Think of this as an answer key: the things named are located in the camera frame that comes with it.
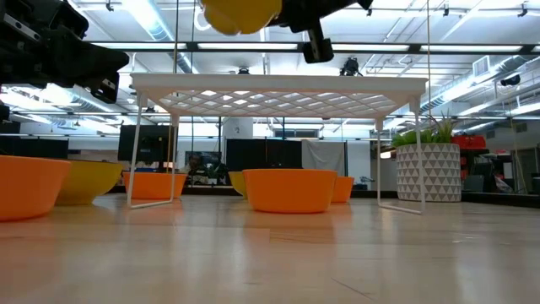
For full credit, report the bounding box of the black aluminium table frame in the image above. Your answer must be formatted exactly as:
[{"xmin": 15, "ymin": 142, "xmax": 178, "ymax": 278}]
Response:
[{"xmin": 105, "ymin": 184, "xmax": 540, "ymax": 209}]

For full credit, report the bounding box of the black overhead camera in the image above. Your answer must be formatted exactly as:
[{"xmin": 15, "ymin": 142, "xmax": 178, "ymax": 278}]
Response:
[{"xmin": 339, "ymin": 57, "xmax": 363, "ymax": 78}]

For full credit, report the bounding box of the white wire shelf rack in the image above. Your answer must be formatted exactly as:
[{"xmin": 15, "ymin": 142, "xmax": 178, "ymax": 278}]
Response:
[{"xmin": 126, "ymin": 72, "xmax": 429, "ymax": 215}]

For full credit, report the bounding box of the succulent in white patterned pot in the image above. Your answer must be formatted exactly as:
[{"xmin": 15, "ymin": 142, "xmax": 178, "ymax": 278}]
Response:
[{"xmin": 391, "ymin": 111, "xmax": 462, "ymax": 203}]

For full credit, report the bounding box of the black low cabinet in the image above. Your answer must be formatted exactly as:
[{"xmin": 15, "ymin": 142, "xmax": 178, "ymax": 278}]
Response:
[{"xmin": 0, "ymin": 137, "xmax": 69, "ymax": 160}]

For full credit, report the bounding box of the grey hanging cloth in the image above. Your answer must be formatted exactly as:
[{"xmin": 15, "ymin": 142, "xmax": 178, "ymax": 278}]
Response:
[{"xmin": 301, "ymin": 140, "xmax": 348, "ymax": 191}]

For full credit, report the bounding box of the black partition panel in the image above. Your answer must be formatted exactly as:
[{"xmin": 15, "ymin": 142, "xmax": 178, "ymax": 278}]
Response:
[{"xmin": 225, "ymin": 138, "xmax": 303, "ymax": 187}]

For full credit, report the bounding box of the black ceiling device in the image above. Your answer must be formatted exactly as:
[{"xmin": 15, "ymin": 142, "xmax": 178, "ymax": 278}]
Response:
[{"xmin": 499, "ymin": 73, "xmax": 522, "ymax": 88}]

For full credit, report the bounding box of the red storage bin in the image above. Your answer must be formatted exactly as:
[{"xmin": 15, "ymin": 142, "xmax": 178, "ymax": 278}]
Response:
[{"xmin": 451, "ymin": 134, "xmax": 488, "ymax": 150}]

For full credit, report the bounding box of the yellow patterned ceramic bowl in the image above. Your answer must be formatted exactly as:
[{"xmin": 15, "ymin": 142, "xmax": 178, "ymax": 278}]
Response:
[
  {"xmin": 201, "ymin": 0, "xmax": 284, "ymax": 36},
  {"xmin": 228, "ymin": 170, "xmax": 250, "ymax": 200},
  {"xmin": 54, "ymin": 159, "xmax": 125, "ymax": 207}
]

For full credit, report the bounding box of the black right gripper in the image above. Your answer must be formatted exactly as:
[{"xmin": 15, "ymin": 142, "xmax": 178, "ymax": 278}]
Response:
[{"xmin": 269, "ymin": 0, "xmax": 375, "ymax": 64}]

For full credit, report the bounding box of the black monitor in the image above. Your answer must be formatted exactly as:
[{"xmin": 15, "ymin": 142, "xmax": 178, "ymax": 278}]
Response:
[{"xmin": 116, "ymin": 124, "xmax": 178, "ymax": 164}]

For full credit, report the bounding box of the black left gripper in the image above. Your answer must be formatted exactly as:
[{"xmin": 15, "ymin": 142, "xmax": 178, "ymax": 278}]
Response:
[{"xmin": 0, "ymin": 0, "xmax": 130, "ymax": 105}]

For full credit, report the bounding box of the person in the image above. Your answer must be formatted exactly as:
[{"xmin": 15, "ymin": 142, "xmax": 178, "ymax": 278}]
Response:
[{"xmin": 187, "ymin": 154, "xmax": 208, "ymax": 176}]

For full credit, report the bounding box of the orange plastic bowl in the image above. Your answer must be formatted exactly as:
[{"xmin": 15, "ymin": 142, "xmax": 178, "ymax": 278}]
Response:
[
  {"xmin": 331, "ymin": 176, "xmax": 355, "ymax": 204},
  {"xmin": 0, "ymin": 155, "xmax": 72, "ymax": 223},
  {"xmin": 121, "ymin": 171, "xmax": 188, "ymax": 201},
  {"xmin": 242, "ymin": 168, "xmax": 338, "ymax": 214}
]

